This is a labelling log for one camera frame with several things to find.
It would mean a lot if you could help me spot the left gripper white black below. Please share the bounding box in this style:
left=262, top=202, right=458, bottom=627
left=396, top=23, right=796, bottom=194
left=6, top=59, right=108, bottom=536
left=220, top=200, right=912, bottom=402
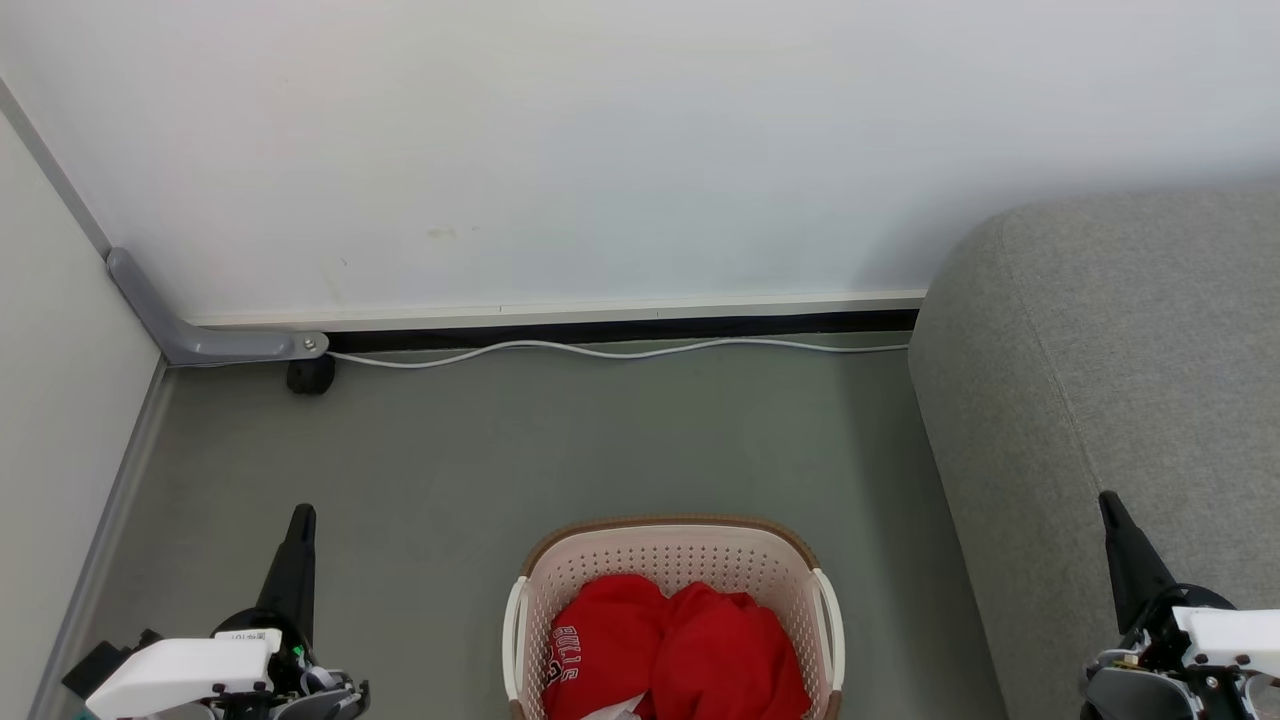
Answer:
left=85, top=504, right=371, bottom=720

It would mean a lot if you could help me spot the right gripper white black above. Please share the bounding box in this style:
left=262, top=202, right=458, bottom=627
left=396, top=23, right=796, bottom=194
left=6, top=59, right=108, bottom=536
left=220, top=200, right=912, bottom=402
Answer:
left=1080, top=490, right=1280, bottom=720

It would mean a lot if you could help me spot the red shirt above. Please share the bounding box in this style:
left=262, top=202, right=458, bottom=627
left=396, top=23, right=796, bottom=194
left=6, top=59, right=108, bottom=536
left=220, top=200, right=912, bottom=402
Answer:
left=543, top=573, right=813, bottom=720

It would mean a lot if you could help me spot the grey fabric sofa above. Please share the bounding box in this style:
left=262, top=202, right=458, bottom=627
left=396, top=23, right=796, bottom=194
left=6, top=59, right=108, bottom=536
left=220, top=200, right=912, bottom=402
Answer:
left=908, top=185, right=1280, bottom=720

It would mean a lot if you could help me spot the black caster wheel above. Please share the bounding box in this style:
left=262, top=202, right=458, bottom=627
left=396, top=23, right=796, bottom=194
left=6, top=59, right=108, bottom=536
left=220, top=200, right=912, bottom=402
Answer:
left=287, top=355, right=337, bottom=396

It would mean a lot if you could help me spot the grey metal partition foot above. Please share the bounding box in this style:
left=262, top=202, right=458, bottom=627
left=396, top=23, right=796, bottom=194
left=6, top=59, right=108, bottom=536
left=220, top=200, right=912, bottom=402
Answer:
left=106, top=247, right=330, bottom=367

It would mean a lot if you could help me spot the cream perforated plastic laundry basket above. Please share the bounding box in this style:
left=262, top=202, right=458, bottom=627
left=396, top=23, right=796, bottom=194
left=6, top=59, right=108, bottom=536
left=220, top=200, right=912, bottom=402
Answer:
left=503, top=514, right=846, bottom=720

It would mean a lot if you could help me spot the grey floor edge rail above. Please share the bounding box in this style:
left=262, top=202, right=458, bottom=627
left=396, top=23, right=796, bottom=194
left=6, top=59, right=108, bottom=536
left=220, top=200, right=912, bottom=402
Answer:
left=27, top=357, right=174, bottom=720

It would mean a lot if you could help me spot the white floor cable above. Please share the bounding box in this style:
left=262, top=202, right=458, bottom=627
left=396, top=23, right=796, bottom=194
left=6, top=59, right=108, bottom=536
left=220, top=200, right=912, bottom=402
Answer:
left=327, top=337, right=912, bottom=371

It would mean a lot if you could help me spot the white wall base rail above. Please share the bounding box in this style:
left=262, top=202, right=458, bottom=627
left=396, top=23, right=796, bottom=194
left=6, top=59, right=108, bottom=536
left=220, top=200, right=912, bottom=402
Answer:
left=185, top=290, right=927, bottom=333

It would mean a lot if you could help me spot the grey corner post trim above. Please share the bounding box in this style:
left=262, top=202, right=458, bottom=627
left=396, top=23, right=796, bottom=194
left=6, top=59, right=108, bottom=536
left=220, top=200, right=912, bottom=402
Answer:
left=0, top=77, right=113, bottom=259

